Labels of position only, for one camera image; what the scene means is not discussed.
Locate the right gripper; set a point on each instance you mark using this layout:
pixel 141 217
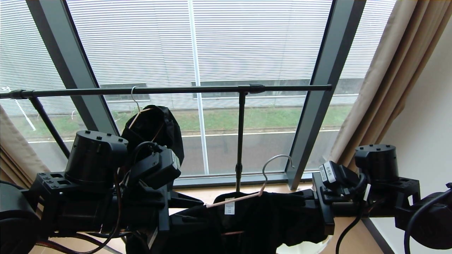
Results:
pixel 326 215

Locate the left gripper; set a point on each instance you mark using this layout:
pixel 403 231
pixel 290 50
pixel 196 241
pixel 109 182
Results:
pixel 163 211

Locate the black garment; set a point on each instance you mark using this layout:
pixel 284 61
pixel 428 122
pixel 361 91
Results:
pixel 268 225

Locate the black shorts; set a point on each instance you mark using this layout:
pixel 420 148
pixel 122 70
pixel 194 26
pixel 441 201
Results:
pixel 166 130

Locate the pink clothes hanger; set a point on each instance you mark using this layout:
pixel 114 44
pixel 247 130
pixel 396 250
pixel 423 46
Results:
pixel 243 198
pixel 139 114

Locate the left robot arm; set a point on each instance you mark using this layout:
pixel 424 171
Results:
pixel 91 158

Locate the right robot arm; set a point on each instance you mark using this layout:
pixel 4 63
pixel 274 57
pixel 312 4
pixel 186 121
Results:
pixel 378 162

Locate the white laundry basket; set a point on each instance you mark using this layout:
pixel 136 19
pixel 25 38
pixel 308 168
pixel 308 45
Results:
pixel 310 247

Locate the black clothes rack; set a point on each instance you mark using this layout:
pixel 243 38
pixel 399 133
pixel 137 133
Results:
pixel 176 90

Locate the window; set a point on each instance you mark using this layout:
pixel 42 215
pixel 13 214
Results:
pixel 325 88

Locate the beige curtain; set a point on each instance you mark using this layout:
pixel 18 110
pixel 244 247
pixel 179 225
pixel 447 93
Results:
pixel 17 148
pixel 388 88

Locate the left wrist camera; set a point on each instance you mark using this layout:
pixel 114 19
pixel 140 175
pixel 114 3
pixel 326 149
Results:
pixel 159 169

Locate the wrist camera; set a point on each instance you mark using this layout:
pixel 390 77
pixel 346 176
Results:
pixel 159 169
pixel 330 173

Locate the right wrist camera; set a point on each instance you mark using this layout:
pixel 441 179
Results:
pixel 330 173

